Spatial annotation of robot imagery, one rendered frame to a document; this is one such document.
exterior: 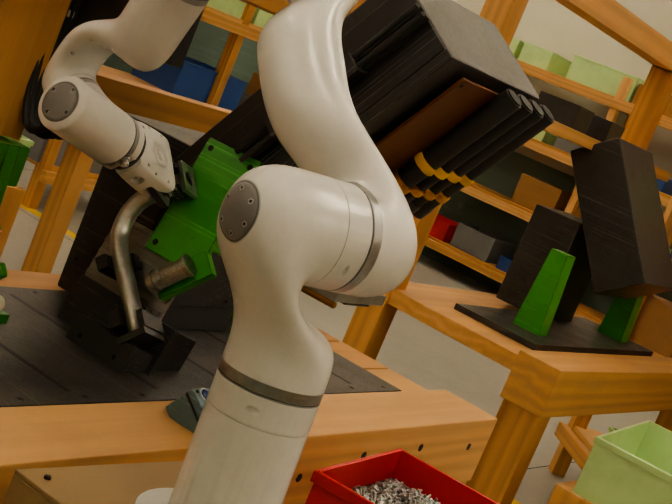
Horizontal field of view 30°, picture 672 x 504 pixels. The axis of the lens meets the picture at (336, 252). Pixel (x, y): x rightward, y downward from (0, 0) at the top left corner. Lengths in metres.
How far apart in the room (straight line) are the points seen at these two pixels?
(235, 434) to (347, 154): 0.33
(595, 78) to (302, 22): 9.65
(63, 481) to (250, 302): 0.31
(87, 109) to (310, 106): 0.48
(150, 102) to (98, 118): 0.68
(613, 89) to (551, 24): 1.25
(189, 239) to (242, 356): 0.70
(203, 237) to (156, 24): 0.43
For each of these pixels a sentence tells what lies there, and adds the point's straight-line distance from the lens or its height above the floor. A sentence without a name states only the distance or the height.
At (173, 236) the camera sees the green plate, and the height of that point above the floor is 1.11.
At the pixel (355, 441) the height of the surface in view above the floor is 0.88.
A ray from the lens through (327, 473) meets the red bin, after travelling 1.85.
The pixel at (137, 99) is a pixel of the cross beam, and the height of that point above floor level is 1.25.
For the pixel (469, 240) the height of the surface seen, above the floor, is 0.38.
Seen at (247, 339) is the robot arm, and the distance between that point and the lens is 1.34.
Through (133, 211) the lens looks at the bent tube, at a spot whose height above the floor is 1.12.
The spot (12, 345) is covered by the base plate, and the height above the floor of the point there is 0.90.
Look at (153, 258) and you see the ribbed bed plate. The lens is 2.08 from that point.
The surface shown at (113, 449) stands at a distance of 1.67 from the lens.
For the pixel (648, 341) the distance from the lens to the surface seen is 5.97.
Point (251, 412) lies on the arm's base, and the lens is 1.34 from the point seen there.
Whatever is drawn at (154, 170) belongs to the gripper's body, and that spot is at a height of 1.21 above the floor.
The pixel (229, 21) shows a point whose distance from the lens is 7.87.
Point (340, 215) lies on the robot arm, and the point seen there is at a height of 1.33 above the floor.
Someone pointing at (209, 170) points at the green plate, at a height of 1.23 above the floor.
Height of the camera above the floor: 1.48
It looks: 8 degrees down
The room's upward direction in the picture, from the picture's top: 23 degrees clockwise
